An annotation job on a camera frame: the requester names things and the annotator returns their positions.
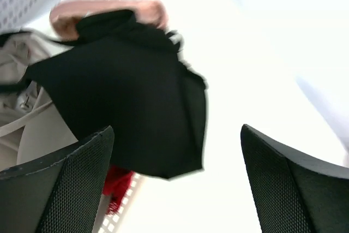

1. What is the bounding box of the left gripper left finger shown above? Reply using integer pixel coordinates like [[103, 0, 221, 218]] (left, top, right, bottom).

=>
[[1, 127, 114, 233]]

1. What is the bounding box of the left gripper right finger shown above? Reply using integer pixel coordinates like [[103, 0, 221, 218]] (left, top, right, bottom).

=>
[[240, 124, 348, 233]]

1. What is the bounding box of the black bra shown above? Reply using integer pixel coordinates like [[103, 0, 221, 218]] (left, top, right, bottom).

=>
[[25, 16, 206, 179]]

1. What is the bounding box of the beige bra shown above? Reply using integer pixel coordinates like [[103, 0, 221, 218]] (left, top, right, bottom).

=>
[[1, 32, 77, 170]]

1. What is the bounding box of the red garment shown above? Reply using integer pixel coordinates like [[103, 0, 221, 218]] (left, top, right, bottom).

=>
[[102, 165, 134, 214]]

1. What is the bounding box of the pink satin garment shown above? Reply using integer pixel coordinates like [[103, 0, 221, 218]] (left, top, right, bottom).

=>
[[49, 0, 168, 40]]

